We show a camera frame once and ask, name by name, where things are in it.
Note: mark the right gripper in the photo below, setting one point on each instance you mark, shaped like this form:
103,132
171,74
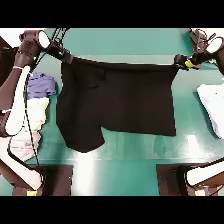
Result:
186,62

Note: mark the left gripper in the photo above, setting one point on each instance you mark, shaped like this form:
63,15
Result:
60,54

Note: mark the black T-shirt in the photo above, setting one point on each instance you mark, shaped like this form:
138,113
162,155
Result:
123,100

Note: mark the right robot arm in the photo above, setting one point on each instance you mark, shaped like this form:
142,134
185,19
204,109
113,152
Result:
205,175

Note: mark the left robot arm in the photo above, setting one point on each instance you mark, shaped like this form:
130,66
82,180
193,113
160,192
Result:
17,110

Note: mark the blue garment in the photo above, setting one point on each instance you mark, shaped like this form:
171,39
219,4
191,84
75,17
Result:
40,85

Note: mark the white garment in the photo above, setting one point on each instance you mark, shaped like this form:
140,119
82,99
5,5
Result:
213,106

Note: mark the cream garment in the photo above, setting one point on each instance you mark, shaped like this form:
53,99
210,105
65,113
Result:
36,111

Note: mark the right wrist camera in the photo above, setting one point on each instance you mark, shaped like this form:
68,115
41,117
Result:
199,37

